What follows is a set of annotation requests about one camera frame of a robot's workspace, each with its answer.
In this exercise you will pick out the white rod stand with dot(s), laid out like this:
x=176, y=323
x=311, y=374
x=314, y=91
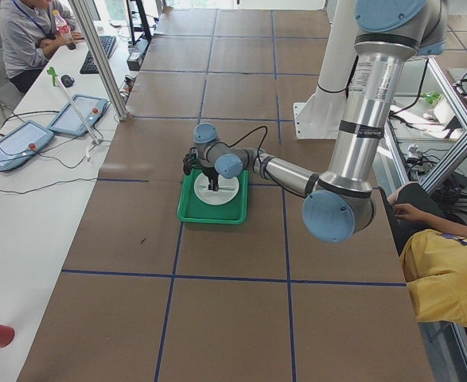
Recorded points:
x=96, y=139

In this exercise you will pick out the plastic drink bottle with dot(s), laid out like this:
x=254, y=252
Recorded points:
x=64, y=30

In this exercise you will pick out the operator hand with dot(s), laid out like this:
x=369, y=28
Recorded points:
x=403, y=211

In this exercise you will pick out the brown paper mat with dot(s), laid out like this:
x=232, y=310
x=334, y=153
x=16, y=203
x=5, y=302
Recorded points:
x=143, y=296

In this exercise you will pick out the blue teach pendant far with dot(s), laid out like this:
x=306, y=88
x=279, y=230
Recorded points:
x=68, y=122

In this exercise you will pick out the white round plate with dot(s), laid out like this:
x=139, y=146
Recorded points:
x=215, y=198

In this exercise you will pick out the black computer mouse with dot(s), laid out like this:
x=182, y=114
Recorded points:
x=67, y=81

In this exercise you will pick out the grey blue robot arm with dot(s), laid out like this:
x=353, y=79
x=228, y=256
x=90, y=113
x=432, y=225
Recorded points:
x=338, y=203

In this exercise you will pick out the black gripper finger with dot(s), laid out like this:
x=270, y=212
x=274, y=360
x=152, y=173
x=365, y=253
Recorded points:
x=213, y=184

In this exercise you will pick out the aluminium frame post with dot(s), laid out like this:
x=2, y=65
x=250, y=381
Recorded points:
x=85, y=21

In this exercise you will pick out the green toy figure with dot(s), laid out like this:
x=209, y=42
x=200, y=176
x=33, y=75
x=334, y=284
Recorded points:
x=52, y=72

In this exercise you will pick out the blue teach pendant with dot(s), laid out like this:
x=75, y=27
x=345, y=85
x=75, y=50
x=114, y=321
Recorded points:
x=22, y=144
x=68, y=122

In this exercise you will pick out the green plastic tray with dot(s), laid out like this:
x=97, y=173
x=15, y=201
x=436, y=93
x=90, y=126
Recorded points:
x=193, y=210

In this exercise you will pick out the seated man grey shirt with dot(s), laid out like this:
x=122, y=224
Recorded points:
x=30, y=38

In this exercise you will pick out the operator in yellow shirt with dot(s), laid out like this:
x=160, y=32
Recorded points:
x=434, y=264

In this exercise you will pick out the blue teach pendant near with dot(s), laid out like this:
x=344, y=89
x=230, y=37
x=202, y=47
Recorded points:
x=22, y=144

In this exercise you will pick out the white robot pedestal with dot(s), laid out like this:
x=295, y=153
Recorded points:
x=320, y=116

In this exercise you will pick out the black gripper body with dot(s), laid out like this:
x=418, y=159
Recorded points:
x=210, y=173

